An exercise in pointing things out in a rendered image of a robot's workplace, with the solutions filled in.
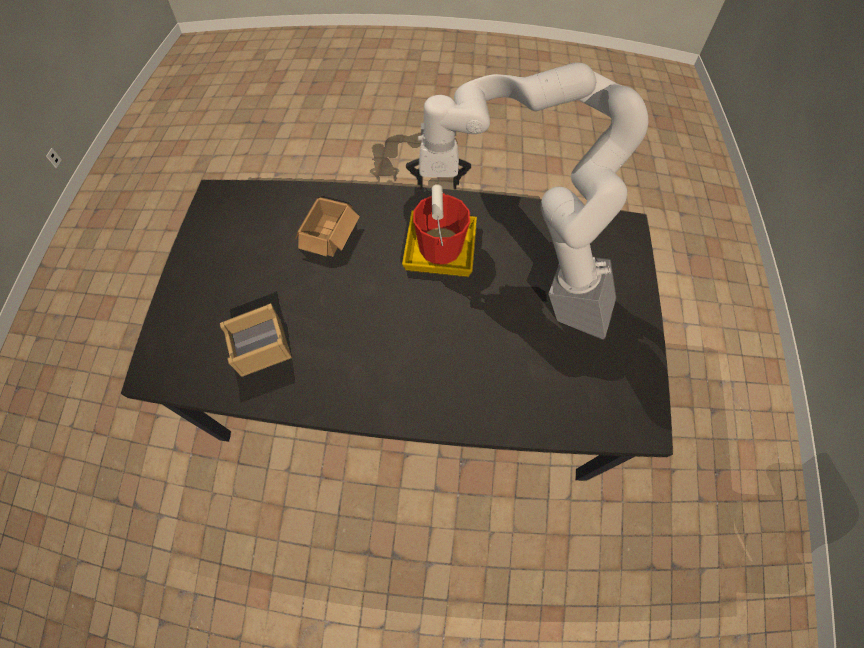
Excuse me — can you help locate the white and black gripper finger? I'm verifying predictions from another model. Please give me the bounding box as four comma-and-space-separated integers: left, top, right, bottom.
454, 158, 471, 189
406, 158, 423, 189

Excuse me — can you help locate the yellow shallow tray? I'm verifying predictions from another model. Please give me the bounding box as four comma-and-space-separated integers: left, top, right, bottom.
402, 211, 477, 277

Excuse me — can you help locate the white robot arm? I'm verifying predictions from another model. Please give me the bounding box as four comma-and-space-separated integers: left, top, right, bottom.
418, 62, 648, 294

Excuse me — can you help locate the wooden crate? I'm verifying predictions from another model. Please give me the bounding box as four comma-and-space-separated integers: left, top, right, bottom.
220, 306, 290, 376

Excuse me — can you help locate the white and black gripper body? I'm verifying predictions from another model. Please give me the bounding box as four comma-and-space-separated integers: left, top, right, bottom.
419, 140, 459, 177

